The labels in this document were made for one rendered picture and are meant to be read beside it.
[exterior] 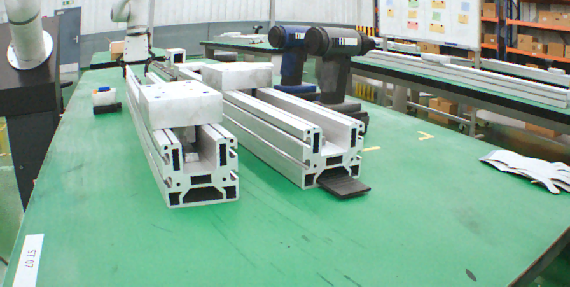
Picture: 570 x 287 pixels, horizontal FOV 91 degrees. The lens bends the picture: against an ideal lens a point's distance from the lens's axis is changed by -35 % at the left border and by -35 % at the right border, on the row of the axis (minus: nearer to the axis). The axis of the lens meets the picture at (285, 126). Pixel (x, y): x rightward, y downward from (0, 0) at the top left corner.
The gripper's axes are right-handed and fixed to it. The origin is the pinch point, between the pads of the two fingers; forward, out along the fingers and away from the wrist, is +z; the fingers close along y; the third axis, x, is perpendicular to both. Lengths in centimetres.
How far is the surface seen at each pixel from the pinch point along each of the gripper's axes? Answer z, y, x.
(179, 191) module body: 4, 3, 100
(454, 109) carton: 67, -362, -138
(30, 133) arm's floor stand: 13.3, 44.0, 19.2
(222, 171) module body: 2, -3, 100
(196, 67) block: -2.3, -20.3, 19.5
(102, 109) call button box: 4.7, 13.9, 35.6
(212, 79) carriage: -4, -14, 61
